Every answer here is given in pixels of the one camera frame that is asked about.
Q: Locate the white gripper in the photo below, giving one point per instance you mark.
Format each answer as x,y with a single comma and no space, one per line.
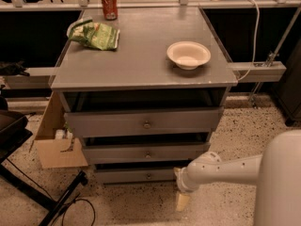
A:
182,181

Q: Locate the grey bottom drawer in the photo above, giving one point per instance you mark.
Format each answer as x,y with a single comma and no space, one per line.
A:
115,176

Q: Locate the grey drawer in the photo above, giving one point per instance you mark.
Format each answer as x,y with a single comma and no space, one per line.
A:
115,176
111,154
144,122

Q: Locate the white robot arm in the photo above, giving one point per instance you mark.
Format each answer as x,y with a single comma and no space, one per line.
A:
276,174

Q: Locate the grey middle drawer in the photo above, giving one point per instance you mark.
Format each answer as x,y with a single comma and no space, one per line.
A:
111,154

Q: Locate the grey drawer cabinet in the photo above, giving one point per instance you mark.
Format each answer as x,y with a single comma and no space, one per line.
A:
151,105

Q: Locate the grey top drawer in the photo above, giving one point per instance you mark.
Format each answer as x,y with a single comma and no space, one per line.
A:
144,122

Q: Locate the black stand leg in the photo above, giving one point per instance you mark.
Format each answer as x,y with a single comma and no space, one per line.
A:
51,205

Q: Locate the brown cardboard box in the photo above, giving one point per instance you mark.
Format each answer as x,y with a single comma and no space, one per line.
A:
57,147

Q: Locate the white paper bowl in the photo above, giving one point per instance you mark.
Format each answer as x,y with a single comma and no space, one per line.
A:
188,55

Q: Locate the black chair seat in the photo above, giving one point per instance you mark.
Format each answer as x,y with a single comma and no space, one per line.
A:
13,132

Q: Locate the green chip bag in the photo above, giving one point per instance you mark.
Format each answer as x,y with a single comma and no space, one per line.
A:
94,35

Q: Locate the red soda can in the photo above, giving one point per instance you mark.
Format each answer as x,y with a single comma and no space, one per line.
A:
110,10

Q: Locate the metal rail frame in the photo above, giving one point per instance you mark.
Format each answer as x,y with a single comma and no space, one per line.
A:
156,3

